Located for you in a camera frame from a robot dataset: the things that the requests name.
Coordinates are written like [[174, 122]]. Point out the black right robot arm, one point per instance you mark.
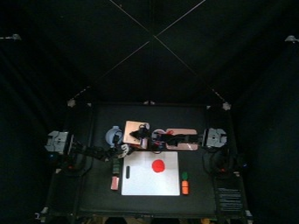
[[214, 137]]

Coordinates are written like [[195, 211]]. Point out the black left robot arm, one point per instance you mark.
[[94, 151]]

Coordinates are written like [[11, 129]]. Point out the flat red dough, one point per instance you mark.
[[158, 166]]

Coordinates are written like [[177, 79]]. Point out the green striped sponge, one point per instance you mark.
[[116, 166]]

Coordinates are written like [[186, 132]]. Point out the wooden cutting board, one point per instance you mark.
[[187, 130]]

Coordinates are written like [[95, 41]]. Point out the pink rectangular block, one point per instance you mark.
[[115, 183]]

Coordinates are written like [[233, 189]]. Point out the white plastic cutting board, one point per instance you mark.
[[147, 183]]

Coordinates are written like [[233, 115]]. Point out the toy carrot with green top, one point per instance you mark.
[[185, 188]]

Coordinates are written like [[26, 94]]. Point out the black panel with white text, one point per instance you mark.
[[230, 201]]

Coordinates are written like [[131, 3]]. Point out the wooden drawer box frame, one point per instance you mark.
[[130, 128]]

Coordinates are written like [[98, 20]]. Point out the metal frame corner bracket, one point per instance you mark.
[[226, 106], [71, 102]]

